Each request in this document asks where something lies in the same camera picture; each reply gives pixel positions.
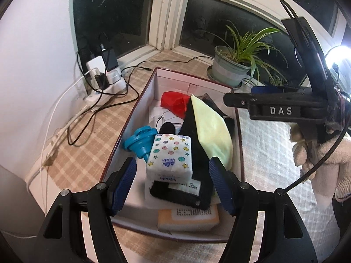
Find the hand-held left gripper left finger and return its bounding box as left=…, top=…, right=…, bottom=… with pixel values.
left=36, top=157, right=138, bottom=263

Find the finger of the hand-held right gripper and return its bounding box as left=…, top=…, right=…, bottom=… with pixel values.
left=251, top=86, right=312, bottom=95
left=223, top=91, right=255, bottom=108

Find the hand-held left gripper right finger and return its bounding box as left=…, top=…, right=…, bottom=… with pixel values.
left=208, top=156, right=319, bottom=263

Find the pale yellow cloth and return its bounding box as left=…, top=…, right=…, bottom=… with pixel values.
left=190, top=94, right=233, bottom=167

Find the orange tissue packet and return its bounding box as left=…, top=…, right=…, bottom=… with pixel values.
left=157, top=207, right=220, bottom=232

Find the black pouch with white label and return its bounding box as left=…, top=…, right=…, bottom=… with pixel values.
left=149, top=178, right=214, bottom=211

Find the blue plastic nozzle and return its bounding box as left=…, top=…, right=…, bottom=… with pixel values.
left=122, top=126, right=159, bottom=161

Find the black cloth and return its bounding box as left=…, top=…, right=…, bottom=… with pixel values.
left=178, top=97, right=220, bottom=195

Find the white dotted tissue packet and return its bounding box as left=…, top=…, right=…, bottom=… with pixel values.
left=145, top=133, right=195, bottom=183

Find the red cloth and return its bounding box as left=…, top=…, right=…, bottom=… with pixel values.
left=160, top=91, right=192, bottom=118

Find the dark red cardboard box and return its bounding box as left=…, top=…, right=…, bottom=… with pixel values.
left=103, top=66, right=246, bottom=243

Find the small black round object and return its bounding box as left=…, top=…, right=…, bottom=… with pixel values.
left=160, top=122, right=176, bottom=135

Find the person's right hand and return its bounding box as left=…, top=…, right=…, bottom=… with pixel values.
left=289, top=122, right=351, bottom=209

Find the small spider plant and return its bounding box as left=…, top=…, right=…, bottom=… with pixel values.
left=267, top=73, right=290, bottom=87

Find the potted spider plant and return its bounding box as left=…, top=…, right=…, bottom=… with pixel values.
left=206, top=19, right=288, bottom=88

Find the beige plaid blanket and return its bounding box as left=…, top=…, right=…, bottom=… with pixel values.
left=25, top=51, right=351, bottom=263

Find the white power strip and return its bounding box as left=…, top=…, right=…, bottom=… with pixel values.
left=84, top=84, right=129, bottom=110

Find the small black charger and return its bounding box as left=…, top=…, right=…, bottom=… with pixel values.
left=94, top=73, right=108, bottom=89

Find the white plug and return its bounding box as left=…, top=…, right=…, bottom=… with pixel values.
left=106, top=70, right=123, bottom=84

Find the white charger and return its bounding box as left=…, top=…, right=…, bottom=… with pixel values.
left=86, top=56, right=107, bottom=74

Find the black power adapter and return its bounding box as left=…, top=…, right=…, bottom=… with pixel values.
left=99, top=34, right=120, bottom=72

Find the black charger cable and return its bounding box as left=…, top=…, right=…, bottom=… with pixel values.
left=67, top=70, right=141, bottom=146

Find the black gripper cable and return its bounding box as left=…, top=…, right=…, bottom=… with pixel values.
left=280, top=0, right=351, bottom=192

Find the white ring light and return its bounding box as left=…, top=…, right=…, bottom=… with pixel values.
left=324, top=45, right=351, bottom=72

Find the black cable with plug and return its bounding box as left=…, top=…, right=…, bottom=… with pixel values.
left=121, top=55, right=217, bottom=73

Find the white cable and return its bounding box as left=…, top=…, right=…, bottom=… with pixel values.
left=38, top=68, right=98, bottom=176

